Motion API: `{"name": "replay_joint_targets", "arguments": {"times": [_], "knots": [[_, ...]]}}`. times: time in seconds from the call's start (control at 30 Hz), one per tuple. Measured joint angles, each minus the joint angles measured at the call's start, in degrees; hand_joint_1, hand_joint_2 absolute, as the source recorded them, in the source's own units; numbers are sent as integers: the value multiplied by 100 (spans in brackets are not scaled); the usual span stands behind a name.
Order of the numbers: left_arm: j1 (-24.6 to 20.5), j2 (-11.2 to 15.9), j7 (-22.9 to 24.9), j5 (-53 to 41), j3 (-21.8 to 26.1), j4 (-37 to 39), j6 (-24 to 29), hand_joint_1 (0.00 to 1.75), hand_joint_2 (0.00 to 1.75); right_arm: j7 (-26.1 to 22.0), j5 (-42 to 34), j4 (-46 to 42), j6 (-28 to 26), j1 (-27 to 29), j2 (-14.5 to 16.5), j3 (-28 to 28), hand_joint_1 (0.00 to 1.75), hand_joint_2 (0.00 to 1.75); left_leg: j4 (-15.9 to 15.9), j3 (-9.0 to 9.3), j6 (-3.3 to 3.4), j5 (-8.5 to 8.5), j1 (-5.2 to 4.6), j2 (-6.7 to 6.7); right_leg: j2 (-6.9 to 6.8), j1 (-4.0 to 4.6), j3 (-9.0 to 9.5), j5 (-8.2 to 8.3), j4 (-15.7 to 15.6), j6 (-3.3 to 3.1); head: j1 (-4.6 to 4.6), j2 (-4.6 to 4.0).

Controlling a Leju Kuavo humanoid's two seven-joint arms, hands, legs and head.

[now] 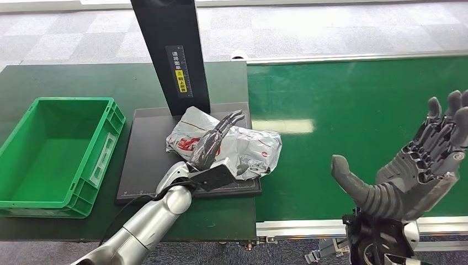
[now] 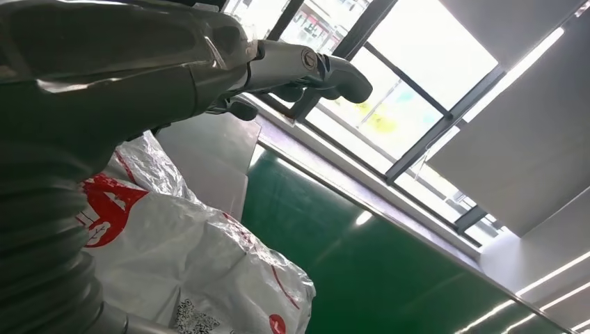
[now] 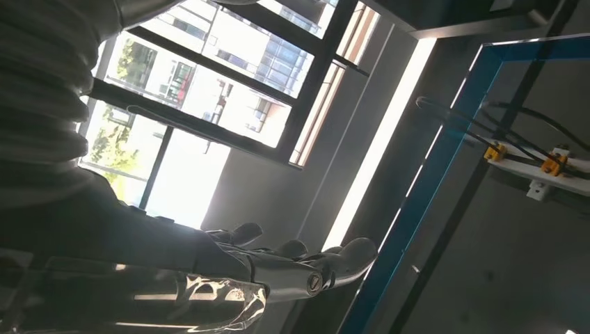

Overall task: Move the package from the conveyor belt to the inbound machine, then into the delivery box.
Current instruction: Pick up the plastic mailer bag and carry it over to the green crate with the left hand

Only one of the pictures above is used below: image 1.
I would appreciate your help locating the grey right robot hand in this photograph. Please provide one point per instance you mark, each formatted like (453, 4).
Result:
(409, 190)

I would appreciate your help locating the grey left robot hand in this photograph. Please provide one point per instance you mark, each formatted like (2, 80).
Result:
(208, 146)

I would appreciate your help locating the white plastic mailer package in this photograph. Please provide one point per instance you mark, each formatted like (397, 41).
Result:
(252, 150)

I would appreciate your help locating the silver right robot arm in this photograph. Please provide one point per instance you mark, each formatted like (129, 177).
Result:
(380, 237)

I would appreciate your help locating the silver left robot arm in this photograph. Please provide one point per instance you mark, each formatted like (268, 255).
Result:
(153, 219)

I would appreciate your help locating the white conveyor roller end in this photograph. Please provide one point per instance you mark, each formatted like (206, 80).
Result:
(239, 55)

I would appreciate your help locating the green conveyor belt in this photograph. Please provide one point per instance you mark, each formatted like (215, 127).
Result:
(347, 109)

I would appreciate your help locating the black yellow column label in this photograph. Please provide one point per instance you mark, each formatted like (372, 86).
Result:
(180, 73)

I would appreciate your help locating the black scanner column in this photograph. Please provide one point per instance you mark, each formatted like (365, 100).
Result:
(172, 29)

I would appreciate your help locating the dark green table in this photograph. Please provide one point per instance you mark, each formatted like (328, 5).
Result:
(91, 80)

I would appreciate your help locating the green plastic crate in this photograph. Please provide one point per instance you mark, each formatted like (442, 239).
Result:
(47, 164)

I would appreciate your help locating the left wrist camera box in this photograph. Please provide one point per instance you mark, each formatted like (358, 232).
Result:
(214, 177)

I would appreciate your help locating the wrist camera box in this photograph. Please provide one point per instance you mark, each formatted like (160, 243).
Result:
(400, 260)
(214, 177)

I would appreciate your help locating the black scanner base plate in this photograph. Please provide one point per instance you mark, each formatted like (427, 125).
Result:
(146, 161)

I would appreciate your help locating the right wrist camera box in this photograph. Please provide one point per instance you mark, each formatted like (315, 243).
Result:
(400, 260)

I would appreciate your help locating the grey metal clamp bracket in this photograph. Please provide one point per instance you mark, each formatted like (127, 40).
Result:
(323, 252)

